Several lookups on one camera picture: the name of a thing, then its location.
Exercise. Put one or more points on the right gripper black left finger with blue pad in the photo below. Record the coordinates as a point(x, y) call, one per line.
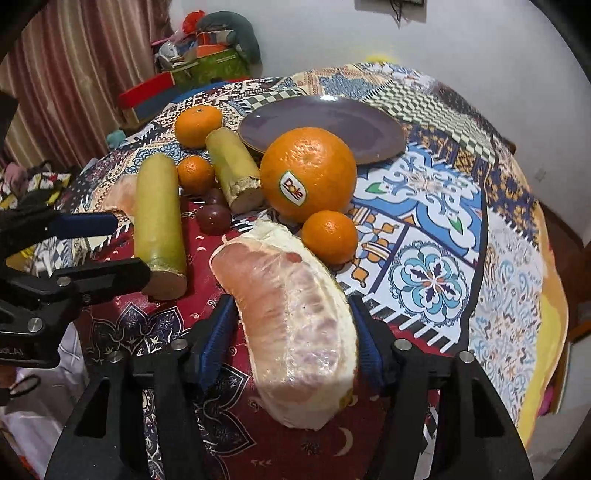
point(104, 436)

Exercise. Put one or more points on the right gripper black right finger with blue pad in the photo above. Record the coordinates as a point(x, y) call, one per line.
point(476, 437)

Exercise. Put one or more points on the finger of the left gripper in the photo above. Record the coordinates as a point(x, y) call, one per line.
point(22, 229)
point(100, 282)

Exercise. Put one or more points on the long yellow sugarcane piece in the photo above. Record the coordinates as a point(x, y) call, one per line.
point(158, 235)

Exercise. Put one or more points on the peeled pomelo wedge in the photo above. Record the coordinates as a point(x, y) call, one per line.
point(299, 328)

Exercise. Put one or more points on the large Dole orange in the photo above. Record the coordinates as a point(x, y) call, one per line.
point(307, 170)

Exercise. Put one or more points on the yellow orange blanket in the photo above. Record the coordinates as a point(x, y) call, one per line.
point(551, 336)

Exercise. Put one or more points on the dark red grape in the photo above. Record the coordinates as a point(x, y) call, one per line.
point(213, 219)
point(215, 197)

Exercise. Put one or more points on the small mandarin between canes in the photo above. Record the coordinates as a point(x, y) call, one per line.
point(195, 175)

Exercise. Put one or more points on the striped pink curtain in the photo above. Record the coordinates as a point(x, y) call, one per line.
point(67, 70)

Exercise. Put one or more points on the red blue box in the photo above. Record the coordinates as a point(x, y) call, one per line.
point(145, 100)

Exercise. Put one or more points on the short yellow sugarcane piece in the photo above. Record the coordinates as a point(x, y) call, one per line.
point(235, 170)

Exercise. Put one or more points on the patchwork patterned bedspread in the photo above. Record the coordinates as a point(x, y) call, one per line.
point(449, 256)

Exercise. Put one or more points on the small mandarin near plate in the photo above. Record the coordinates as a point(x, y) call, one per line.
point(193, 125)

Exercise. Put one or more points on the small mandarin front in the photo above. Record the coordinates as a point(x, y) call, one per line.
point(331, 236)

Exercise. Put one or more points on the purple round plate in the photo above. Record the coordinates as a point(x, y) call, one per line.
point(372, 134)

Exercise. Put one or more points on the wall mounted monitor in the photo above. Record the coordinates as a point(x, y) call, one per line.
point(402, 11)

